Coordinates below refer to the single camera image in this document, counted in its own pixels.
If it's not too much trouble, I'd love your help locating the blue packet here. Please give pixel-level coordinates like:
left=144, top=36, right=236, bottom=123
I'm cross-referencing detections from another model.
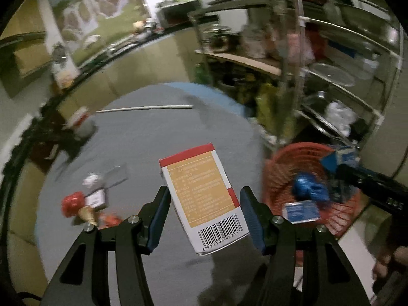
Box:
left=282, top=201, right=321, bottom=224

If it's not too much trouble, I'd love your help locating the yellow plastic bag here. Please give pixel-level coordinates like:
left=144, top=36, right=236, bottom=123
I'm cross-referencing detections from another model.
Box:
left=255, top=86, right=278, bottom=128

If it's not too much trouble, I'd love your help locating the red white paper cup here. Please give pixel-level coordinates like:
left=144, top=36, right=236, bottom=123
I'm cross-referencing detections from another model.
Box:
left=68, top=107, right=96, bottom=137

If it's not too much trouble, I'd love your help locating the person's right hand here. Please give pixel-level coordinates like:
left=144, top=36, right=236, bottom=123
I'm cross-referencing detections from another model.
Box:
left=372, top=245, right=408, bottom=297

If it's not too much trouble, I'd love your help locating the round metal strainer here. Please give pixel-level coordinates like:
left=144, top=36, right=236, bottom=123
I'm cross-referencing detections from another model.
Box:
left=51, top=43, right=67, bottom=62

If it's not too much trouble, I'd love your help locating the clear plastic box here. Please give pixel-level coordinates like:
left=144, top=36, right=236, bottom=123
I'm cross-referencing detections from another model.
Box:
left=104, top=165, right=128, bottom=186

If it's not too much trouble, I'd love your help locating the blue table cover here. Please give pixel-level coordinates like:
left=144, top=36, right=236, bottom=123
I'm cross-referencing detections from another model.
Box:
left=159, top=82, right=256, bottom=118

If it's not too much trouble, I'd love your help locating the red and tan carton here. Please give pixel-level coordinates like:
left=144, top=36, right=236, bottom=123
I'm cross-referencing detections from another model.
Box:
left=159, top=143, right=251, bottom=256

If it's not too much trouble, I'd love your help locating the white tissue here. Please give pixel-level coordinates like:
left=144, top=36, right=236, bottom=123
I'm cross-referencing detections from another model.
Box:
left=82, top=173, right=104, bottom=188

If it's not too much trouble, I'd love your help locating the small blue carton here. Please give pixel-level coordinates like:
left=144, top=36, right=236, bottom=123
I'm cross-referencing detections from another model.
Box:
left=335, top=147, right=361, bottom=166

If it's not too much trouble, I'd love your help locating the crumpled white plastic bag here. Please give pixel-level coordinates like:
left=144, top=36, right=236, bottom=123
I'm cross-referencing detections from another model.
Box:
left=325, top=101, right=356, bottom=136

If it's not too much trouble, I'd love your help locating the orange packet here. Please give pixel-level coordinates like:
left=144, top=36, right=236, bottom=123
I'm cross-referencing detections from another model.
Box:
left=56, top=68, right=75, bottom=90

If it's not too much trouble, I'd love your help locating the translucent plastic bag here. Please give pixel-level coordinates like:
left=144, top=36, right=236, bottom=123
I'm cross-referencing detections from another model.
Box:
left=242, top=25, right=287, bottom=58

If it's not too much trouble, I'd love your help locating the microwave oven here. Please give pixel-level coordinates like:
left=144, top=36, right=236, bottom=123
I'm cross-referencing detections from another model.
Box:
left=158, top=0, right=203, bottom=26

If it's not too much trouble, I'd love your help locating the range hood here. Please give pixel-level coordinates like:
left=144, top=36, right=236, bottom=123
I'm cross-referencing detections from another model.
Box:
left=0, top=32, right=52, bottom=99

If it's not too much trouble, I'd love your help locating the long white rod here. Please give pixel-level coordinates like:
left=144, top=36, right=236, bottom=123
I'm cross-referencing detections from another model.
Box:
left=96, top=105, right=194, bottom=113

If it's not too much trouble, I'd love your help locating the steel tray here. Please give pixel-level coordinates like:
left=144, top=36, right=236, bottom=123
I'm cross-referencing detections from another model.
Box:
left=300, top=91, right=351, bottom=144

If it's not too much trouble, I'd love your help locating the red plastic basket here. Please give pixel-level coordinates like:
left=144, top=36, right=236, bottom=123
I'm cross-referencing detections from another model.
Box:
left=263, top=142, right=362, bottom=238

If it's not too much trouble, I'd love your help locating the red ball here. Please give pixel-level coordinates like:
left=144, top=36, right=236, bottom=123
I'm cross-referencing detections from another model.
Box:
left=62, top=192, right=86, bottom=217

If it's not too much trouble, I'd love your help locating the orange wrapper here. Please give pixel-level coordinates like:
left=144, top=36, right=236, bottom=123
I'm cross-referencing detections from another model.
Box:
left=99, top=213, right=123, bottom=228

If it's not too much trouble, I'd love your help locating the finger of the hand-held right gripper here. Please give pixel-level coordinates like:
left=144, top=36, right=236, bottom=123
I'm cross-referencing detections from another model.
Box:
left=320, top=151, right=364, bottom=185

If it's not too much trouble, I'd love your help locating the green bottle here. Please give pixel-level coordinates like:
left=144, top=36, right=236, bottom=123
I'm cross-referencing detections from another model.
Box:
left=195, top=64, right=212, bottom=85

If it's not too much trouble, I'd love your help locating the steel cooking pot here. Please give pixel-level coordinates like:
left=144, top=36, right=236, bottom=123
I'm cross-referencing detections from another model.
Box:
left=209, top=25, right=239, bottom=53

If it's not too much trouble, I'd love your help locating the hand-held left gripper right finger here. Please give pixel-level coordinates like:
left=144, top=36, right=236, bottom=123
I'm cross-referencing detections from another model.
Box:
left=240, top=186, right=372, bottom=306

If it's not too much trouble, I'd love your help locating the small white card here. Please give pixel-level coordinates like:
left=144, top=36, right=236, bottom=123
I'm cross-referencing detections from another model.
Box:
left=85, top=191, right=107, bottom=209

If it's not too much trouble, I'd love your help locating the wooden shelf board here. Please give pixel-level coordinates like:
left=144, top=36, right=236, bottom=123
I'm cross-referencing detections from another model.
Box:
left=195, top=50, right=283, bottom=77

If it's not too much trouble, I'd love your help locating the blue wrapper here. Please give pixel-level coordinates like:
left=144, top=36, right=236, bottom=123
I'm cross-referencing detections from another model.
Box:
left=293, top=172, right=330, bottom=203

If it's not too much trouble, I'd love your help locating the clear round plastic container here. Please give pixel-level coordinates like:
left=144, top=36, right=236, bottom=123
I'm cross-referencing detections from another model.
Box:
left=308, top=62, right=356, bottom=86

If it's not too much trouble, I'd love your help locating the metal shelf rack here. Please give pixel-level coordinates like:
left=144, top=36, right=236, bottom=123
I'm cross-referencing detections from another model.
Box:
left=188, top=0, right=402, bottom=147

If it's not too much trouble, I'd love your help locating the waterfall wall poster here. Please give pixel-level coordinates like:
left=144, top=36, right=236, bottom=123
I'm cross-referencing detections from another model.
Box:
left=46, top=0, right=154, bottom=67

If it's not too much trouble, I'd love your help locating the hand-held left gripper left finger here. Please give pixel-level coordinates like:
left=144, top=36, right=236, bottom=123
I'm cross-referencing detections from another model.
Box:
left=45, top=185, right=172, bottom=306

